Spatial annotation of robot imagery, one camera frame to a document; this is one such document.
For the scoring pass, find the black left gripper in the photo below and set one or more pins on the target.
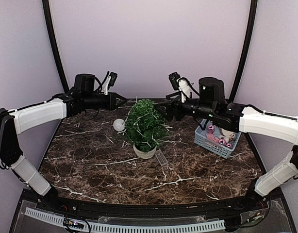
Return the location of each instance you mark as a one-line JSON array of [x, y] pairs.
[[111, 104]]

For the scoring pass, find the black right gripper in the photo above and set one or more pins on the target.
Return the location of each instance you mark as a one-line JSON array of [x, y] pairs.
[[169, 116]]

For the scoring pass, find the clear string light garland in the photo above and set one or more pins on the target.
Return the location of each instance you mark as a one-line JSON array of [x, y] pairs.
[[119, 126]]

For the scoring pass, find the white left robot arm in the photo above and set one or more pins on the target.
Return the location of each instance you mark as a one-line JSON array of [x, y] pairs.
[[17, 122]]

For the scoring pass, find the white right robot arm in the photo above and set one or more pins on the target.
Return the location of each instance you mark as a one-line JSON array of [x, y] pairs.
[[271, 125]]

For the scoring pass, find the small green christmas tree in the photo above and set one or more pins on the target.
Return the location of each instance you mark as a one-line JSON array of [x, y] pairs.
[[145, 126]]

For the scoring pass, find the white tree pot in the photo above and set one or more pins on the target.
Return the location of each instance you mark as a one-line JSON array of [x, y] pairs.
[[144, 154]]

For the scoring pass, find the blue plastic basket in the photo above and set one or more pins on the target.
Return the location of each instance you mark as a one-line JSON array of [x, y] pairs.
[[215, 142]]

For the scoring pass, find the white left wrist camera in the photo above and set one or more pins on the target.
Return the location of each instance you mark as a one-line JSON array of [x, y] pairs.
[[108, 82]]

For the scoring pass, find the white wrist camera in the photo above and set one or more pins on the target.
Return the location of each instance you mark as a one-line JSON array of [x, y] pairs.
[[182, 85], [108, 82]]

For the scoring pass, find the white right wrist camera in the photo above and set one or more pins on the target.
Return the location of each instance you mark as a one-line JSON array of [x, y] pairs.
[[182, 85]]

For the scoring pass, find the white cable duct strip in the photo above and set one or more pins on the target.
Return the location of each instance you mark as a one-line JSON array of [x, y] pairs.
[[94, 227]]

